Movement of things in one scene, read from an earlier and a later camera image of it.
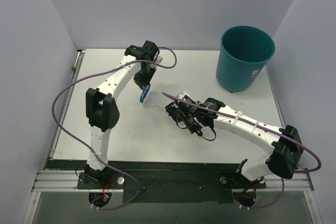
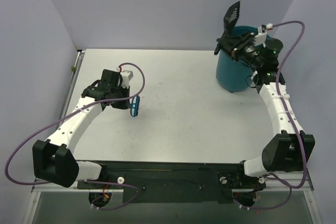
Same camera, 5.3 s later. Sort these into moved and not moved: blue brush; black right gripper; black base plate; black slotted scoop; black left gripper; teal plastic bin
Moved: black right gripper; blue brush; black left gripper; black slotted scoop
Not moved: black base plate; teal plastic bin
